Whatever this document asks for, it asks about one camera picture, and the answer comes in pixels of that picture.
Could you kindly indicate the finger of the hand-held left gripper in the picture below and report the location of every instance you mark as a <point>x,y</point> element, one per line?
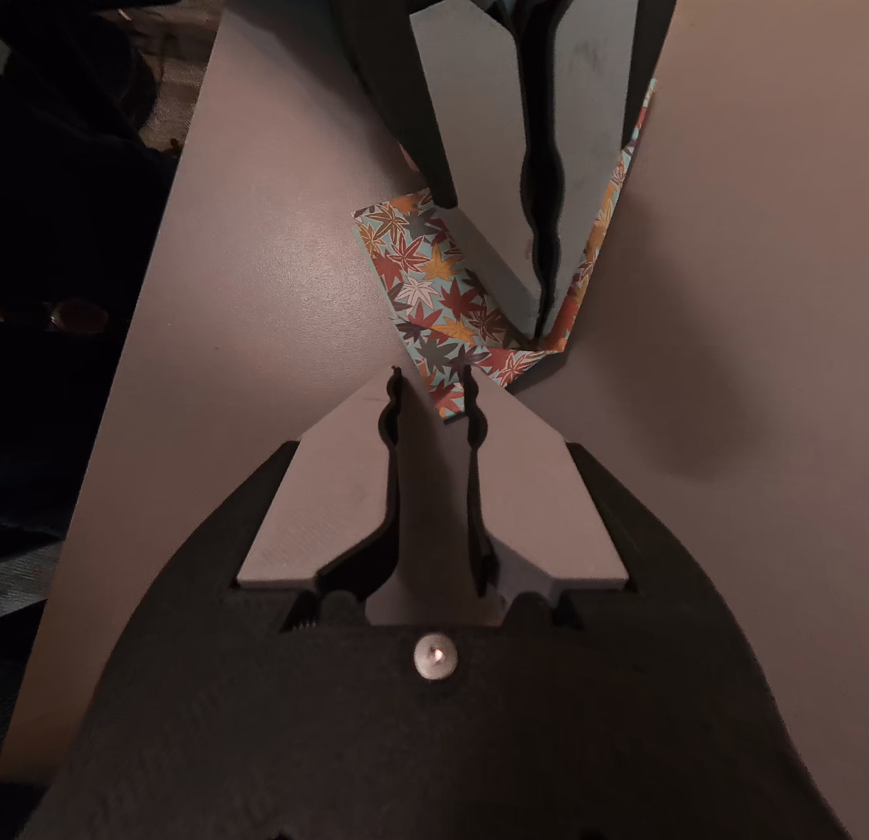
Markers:
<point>475,106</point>
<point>590,93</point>

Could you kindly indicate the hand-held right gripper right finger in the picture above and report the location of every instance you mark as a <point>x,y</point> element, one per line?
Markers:
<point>543,500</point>

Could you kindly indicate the leaf patterned origami paper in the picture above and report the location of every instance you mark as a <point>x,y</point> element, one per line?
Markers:
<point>421,269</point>

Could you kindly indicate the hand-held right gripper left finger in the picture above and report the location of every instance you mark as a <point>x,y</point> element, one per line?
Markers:
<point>326,500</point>

